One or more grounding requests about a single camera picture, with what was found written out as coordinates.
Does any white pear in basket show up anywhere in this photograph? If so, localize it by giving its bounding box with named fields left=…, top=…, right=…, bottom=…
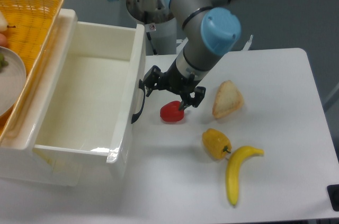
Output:
left=0, top=12, right=16, bottom=33

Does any yellow woven basket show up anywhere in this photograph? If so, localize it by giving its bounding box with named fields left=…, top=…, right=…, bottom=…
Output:
left=1, top=0, right=64, bottom=141

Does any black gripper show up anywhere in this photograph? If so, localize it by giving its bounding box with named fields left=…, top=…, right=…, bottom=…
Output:
left=139, top=61, right=206, bottom=110

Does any grey plate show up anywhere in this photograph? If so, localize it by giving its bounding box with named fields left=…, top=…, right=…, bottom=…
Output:
left=1, top=47, right=26, bottom=117

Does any slice of bread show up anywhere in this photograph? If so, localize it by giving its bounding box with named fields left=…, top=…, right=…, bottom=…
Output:
left=212, top=80, right=244, bottom=119

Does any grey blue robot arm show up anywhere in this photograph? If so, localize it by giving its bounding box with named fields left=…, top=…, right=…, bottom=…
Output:
left=110, top=0, right=241, bottom=110

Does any black top drawer handle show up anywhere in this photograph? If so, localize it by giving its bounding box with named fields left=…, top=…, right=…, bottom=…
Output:
left=131, top=79, right=146, bottom=124

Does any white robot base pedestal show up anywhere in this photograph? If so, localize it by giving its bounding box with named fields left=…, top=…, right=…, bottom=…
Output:
left=126, top=0, right=178, bottom=56

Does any green item on plate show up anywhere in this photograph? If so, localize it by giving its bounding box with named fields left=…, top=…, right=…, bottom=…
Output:
left=0, top=53, right=8, bottom=68

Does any black object at table edge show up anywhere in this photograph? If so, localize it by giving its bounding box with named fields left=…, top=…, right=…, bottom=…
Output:
left=327, top=184, right=339, bottom=212

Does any white drawer cabinet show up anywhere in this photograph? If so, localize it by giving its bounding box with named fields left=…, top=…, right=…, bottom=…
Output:
left=1, top=9, right=82, bottom=186

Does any red bell pepper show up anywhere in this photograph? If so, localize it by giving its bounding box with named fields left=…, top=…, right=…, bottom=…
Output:
left=159, top=101, right=185, bottom=122

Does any yellow banana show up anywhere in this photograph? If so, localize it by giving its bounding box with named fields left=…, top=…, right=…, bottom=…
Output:
left=225, top=146, right=264, bottom=206

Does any orange fruit in basket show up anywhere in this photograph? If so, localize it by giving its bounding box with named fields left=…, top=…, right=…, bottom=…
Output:
left=0, top=33, right=8, bottom=48

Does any yellow bell pepper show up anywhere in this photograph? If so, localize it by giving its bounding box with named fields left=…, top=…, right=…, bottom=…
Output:
left=202, top=128, right=232, bottom=160

